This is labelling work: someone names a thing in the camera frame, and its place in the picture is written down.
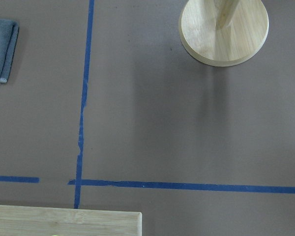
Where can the wooden mug tree stand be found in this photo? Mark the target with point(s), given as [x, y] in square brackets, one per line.
[223, 32]

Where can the bamboo cutting board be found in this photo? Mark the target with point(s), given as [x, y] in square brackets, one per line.
[48, 221]

